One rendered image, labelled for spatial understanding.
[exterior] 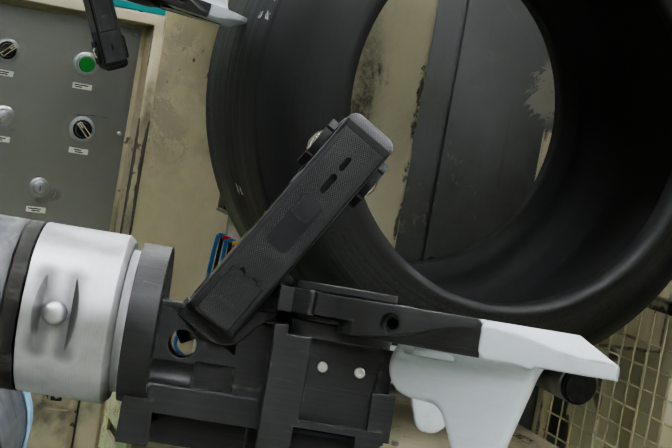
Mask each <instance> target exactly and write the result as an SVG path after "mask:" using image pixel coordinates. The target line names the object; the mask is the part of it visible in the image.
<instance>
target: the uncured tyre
mask: <svg viewBox="0 0 672 448"><path fill-rule="evenodd" d="M263 1H264V0H230V1H229V3H228V9H229V10H230V11H232V12H235V13H237V14H239V15H242V16H244V17H246V18H248V20H247V22H246V24H242V25H237V26H232V27H224V26H219V29H218V32H217V35H216V39H215V43H214V46H213V51H212V55H211V60H210V66H209V72H208V80H207V91H206V128H207V138H208V146H209V153H210V158H211V163H212V168H213V172H214V176H215V179H216V183H217V186H218V189H219V192H220V195H221V198H222V200H223V203H224V205H225V208H226V210H227V212H228V215H229V217H230V219H231V221H232V223H233V225H234V227H235V229H236V230H237V232H238V234H239V236H240V237H241V238H242V236H243V235H244V234H245V233H246V232H247V231H248V229H249V228H250V227H251V226H252V225H253V224H254V222H255V221H256V220H257V219H258V218H259V217H260V216H261V214H262V213H263V212H264V211H265V210H266V209H267V207H268V206H269V205H270V204H271V203H272V202H273V200H274V199H275V198H276V197H277V196H278V195H279V193H280V192H281V191H282V190H283V189H284V188H285V186H286V185H287V184H288V183H289V182H290V181H291V180H292V178H293V177H294V176H295V175H296V174H297V173H298V172H297V171H298V170H299V169H300V168H301V167H302V166H301V165H300V164H299V163H298V162H297V160H298V159H299V158H300V157H301V155H302V154H303V153H304V152H305V151H306V147H307V143H308V141H309V139H310V138H311V137H312V136H313V135H314V134H315V133H316V132H318V131H321V130H324V129H325V128H326V126H327V125H328V124H329V123H330V122H331V121H332V120H333V119H335V120H336V121H337V122H338V123H340V122H341V121H342V120H343V119H344V118H347V117H348V116H349V115H350V113H351V99H352V91H353V85H354V79H355V75H356V70H357V67H358V63H359V59H360V56H361V53H362V50H363V47H364V45H365V42H366V40H367V37H368V35H369V33H370V31H371V28H372V26H373V24H374V22H375V21H376V19H377V17H378V15H379V13H380V12H381V10H382V8H383V7H384V5H385V4H386V2H387V1H388V0H278V2H277V4H276V6H275V9H274V11H273V14H272V17H271V19H270V22H269V25H263V24H255V22H256V19H257V17H258V14H259V11H260V9H261V6H262V4H263ZM521 1H522V2H523V3H524V5H525V6H526V8H527V9H528V11H529V12H530V14H531V15H532V17H533V19H534V21H535V22H536V24H537V26H538V28H539V30H540V33H541V35H542V37H543V40H544V42H545V45H546V48H547V51H548V55H549V58H550V62H551V67H552V72H553V79H554V89H555V112H554V122H553V129H552V135H551V139H550V143H549V147H548V150H547V154H546V157H545V159H544V162H543V165H542V167H541V169H540V172H539V174H538V176H537V178H536V180H535V182H534V183H533V185H532V187H531V189H530V190H529V192H528V193H527V195H526V196H525V198H524V199H523V201H522V202H521V203H520V205H519V206H518V207H517V208H516V209H515V211H514V212H513V213H512V214H511V215H510V216H509V217H508V218H507V219H506V220H505V221H504V222H503V223H502V224H501V225H500V226H499V227H497V228H496V229H495V230H494V231H493V232H491V233H490V234H489V235H487V236H486V237H484V238H483V239H481V240H480V241H478V242H476V243H475V244H473V245H471V246H469V247H467V248H465V249H463V250H460V251H458V252H456V253H453V254H450V255H447V256H444V257H440V258H436V259H431V260H425V261H414V262H406V261H405V260H404V259H403V258H402V257H401V256H400V255H399V254H398V252H397V251H396V250H395V249H394V248H393V246H392V245H391V244H390V243H389V241H388V240H387V239H386V237H385V236H384V234H383V233H382V231H381V230H380V228H379V226H378V225H377V223H376V221H375V219H374V217H373V216H372V214H371V212H370V209H369V207H368V205H367V203H366V200H365V198H364V197H363V199H362V200H361V201H360V202H359V203H358V204H357V205H356V206H355V207H353V208H352V209H351V208H350V207H349V206H348V205H347V206H346V207H345V208H344V209H343V210H342V212H341V213H340V214H339V215H338V216H337V217H336V219H335V220H334V221H333V222H332V223H331V224H330V226H329V227H328V228H327V229H326V230H325V231H324V233H323V234H322V235H321V236H320V237H319V238H318V240H317V241H316V242H315V243H314V244H313V245H312V247H311V248H310V249H309V250H308V251H307V252H306V254H305V255H304V256H303V257H302V258H301V259H300V261H299V262H298V263H297V264H296V265H295V266H294V268H293V269H292V270H291V271H290V272H289V273H288V274H289V275H290V276H291V277H292V278H293V280H295V279H296V280H303V281H310V282H316V283H322V284H328V285H334V286H340V287H346V288H353V289H359V290H365V291H370V292H376V293H382V294H388V295H393V296H398V302H397V304H398V305H404V306H410V307H413V308H417V309H423V310H429V311H435V312H441V313H447V314H453V315H459V316H466V317H472V318H477V319H483V320H490V321H496V322H502V323H508V324H514V325H520V326H526V327H532V328H538V329H544V330H550V331H556V332H562V333H568V334H574V335H580V336H581V337H583V338H584V339H585V340H586V341H588V342H589V343H590V344H591V345H593V346H595V345H596V344H598V343H600V342H602V341H603V340H605V339H607V338H608V337H610V336H611V335H613V334H614V333H616V332H617V331H619V330H620V329H621V328H623V327H624V326H625V325H627V324H628V323H629V322H630V321H632V320H633V319H634V318H635V317H636V316H638V315H639V314H640V313H641V312H642V311H643V310H644V309H645V308H646V307H647V306H648V305H649V304H650V303H651V302H652V301H653V300H654V299H655V298H656V297H657V296H658V295H659V294H660V293H661V292H662V291H663V289H664V288H665V287H666V286H667V285H668V283H669V282H670V281H671V280H672V0H521ZM233 177H234V178H237V179H239V180H240V182H241V186H242V190H243V193H244V197H245V200H246V202H245V201H243V200H240V199H239V197H238V194H237V191H236V188H235V184H234V180H233Z"/></svg>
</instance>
